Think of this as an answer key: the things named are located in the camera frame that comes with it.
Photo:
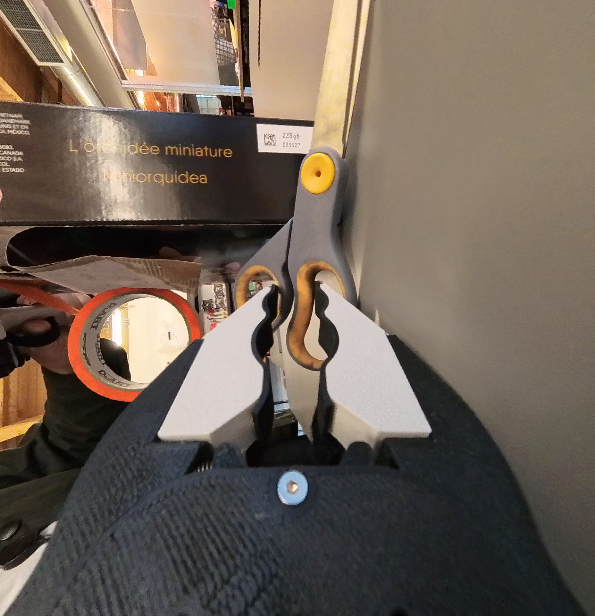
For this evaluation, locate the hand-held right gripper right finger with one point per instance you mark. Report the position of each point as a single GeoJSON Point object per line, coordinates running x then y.
{"type": "Point", "coordinates": [379, 390]}

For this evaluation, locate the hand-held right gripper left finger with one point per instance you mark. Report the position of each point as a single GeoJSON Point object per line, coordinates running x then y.
{"type": "Point", "coordinates": [211, 390]}

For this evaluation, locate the orange masking tape roll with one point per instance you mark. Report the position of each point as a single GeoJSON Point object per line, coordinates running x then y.
{"type": "Point", "coordinates": [83, 375]}

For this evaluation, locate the black orchid lego box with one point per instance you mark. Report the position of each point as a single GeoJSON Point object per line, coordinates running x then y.
{"type": "Point", "coordinates": [134, 192]}

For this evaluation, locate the person's black jacket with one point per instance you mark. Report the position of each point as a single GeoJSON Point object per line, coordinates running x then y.
{"type": "Point", "coordinates": [23, 510]}

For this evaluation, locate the ceiling air vent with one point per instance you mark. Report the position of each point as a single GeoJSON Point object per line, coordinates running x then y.
{"type": "Point", "coordinates": [35, 33]}

